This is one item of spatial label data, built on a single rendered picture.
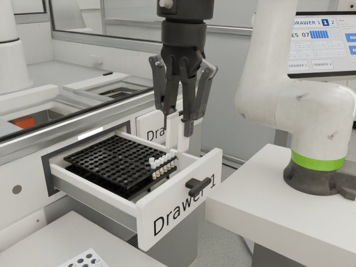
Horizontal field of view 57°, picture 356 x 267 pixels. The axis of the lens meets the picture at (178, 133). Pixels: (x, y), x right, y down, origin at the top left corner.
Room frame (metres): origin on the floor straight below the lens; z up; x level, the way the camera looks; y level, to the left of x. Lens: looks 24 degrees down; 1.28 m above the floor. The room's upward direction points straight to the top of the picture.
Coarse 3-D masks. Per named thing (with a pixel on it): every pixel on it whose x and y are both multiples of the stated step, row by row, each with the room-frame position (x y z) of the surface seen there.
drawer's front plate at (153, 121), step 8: (176, 104) 1.06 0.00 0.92; (152, 112) 0.97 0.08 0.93; (160, 112) 0.99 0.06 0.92; (136, 120) 0.92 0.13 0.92; (144, 120) 0.93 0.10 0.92; (152, 120) 0.96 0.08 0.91; (160, 120) 0.99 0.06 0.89; (144, 128) 0.93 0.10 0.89; (152, 128) 0.96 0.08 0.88; (160, 128) 0.99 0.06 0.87; (144, 136) 0.93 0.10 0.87; (152, 136) 0.95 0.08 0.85; (160, 136) 0.99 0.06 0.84
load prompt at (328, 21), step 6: (300, 18) 1.47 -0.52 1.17; (306, 18) 1.47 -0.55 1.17; (312, 18) 1.48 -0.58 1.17; (318, 18) 1.48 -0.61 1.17; (324, 18) 1.49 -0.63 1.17; (330, 18) 1.49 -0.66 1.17; (294, 24) 1.44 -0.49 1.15; (300, 24) 1.45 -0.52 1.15; (306, 24) 1.45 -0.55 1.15; (312, 24) 1.46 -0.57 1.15; (318, 24) 1.46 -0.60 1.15; (324, 24) 1.47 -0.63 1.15; (330, 24) 1.47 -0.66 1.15; (336, 24) 1.48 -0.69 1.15
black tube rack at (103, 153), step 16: (96, 144) 0.80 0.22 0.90; (112, 144) 0.80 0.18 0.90; (128, 144) 0.80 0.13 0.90; (80, 160) 0.71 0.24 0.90; (96, 160) 0.71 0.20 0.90; (112, 160) 0.71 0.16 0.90; (128, 160) 0.71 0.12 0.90; (144, 160) 0.71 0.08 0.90; (80, 176) 0.68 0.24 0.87; (96, 176) 0.66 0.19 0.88; (112, 176) 0.63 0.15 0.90; (128, 176) 0.64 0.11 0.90; (160, 176) 0.68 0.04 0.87; (112, 192) 0.61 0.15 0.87; (128, 192) 0.61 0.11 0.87
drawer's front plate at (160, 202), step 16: (208, 160) 0.66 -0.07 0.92; (176, 176) 0.58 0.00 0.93; (192, 176) 0.61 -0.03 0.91; (208, 176) 0.66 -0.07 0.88; (160, 192) 0.52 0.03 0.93; (176, 192) 0.56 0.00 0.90; (208, 192) 0.67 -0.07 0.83; (144, 208) 0.49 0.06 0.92; (160, 208) 0.52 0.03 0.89; (192, 208) 0.61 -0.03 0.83; (144, 224) 0.48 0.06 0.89; (160, 224) 0.52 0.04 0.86; (176, 224) 0.56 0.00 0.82; (144, 240) 0.48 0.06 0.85
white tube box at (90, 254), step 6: (84, 252) 0.51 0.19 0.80; (90, 252) 0.51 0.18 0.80; (78, 258) 0.49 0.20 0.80; (84, 258) 0.49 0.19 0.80; (90, 258) 0.49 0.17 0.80; (96, 258) 0.49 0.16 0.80; (66, 264) 0.48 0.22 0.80; (72, 264) 0.48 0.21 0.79; (78, 264) 0.48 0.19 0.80; (84, 264) 0.48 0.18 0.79; (90, 264) 0.48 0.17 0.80; (102, 264) 0.48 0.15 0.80
